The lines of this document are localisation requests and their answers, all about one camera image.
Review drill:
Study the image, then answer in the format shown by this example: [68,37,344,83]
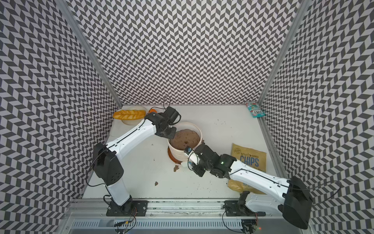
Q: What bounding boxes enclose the white ceramic pot with mud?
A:
[168,122,203,162]

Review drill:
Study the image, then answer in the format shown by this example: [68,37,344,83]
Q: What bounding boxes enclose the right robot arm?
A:
[184,144,313,230]

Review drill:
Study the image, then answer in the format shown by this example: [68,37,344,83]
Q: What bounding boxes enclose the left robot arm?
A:
[92,106,181,216]

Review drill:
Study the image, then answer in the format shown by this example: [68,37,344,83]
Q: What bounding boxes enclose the baguette bread loaf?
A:
[113,110,146,121]

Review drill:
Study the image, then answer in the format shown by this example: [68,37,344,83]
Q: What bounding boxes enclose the yellow chips bag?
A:
[228,143,266,195]

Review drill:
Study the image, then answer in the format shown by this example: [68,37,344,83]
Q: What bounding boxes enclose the teal snack packet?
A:
[245,101,266,118]

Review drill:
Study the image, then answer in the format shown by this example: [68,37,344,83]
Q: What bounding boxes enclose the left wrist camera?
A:
[164,106,181,126]

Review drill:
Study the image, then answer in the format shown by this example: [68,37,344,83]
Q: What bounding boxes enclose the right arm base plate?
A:
[223,200,266,217]

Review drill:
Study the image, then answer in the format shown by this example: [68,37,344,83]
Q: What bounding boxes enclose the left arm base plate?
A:
[106,199,149,217]

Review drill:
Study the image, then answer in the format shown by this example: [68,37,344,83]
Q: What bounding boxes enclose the aluminium front rail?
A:
[56,195,315,234]

